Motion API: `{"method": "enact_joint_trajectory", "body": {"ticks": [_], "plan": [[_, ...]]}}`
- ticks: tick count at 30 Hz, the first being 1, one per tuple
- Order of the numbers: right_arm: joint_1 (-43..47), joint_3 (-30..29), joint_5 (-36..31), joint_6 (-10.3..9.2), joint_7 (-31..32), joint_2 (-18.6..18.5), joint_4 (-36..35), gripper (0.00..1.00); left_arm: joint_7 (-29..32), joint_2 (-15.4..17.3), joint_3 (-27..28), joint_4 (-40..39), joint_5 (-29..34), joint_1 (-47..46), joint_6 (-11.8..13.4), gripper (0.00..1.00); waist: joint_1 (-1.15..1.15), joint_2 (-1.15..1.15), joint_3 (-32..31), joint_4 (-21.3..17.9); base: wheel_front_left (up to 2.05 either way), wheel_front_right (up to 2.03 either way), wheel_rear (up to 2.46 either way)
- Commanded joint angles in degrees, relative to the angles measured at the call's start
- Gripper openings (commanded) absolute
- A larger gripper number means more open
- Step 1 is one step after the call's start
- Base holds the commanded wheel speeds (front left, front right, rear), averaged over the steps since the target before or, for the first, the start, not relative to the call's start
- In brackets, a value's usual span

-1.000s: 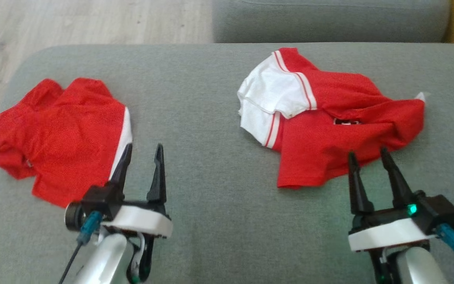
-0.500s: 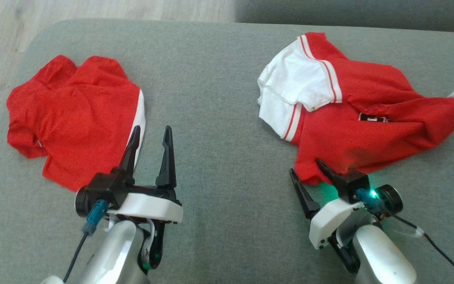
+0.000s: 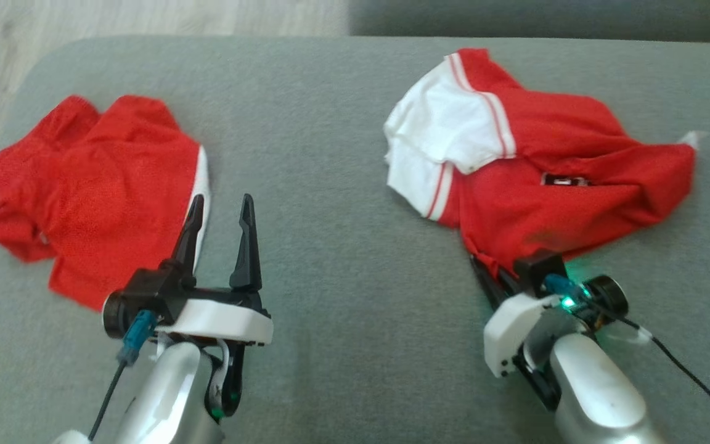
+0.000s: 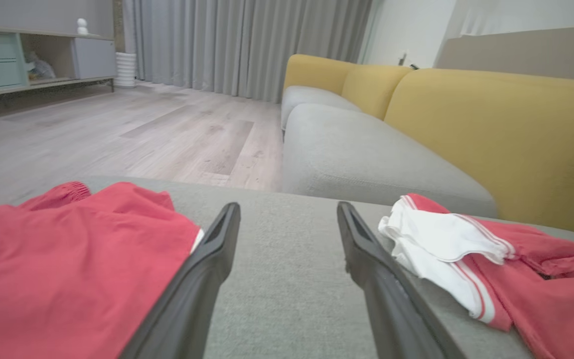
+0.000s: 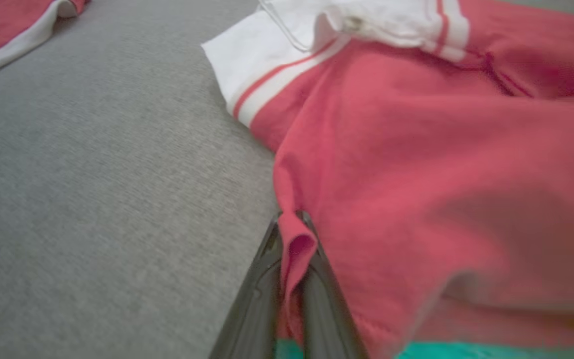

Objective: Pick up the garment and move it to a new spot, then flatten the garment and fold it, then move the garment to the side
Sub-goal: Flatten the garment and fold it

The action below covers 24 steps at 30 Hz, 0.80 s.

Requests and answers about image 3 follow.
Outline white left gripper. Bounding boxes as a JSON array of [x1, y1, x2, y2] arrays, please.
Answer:
[[155, 194, 274, 347]]

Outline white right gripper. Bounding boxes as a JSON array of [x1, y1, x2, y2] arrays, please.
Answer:
[[469, 253, 563, 379]]

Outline red shorts with white band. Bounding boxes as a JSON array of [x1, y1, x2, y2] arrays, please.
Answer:
[[0, 94, 212, 312]]

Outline red jersey with white sleeves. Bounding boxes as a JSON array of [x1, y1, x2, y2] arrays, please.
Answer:
[[383, 48, 708, 278]]

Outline grey floor rug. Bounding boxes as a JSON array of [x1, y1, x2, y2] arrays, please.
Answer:
[[0, 36, 710, 444]]

